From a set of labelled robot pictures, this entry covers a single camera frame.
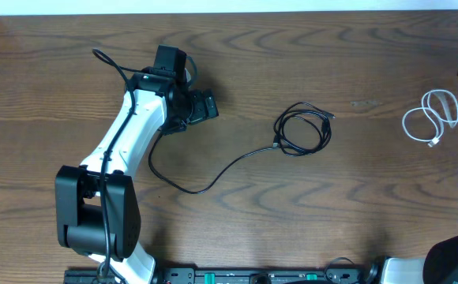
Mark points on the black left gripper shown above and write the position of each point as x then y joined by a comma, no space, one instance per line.
201,110

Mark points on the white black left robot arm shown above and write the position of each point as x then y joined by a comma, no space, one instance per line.
97,214

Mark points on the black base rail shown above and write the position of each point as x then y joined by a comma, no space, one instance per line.
197,276

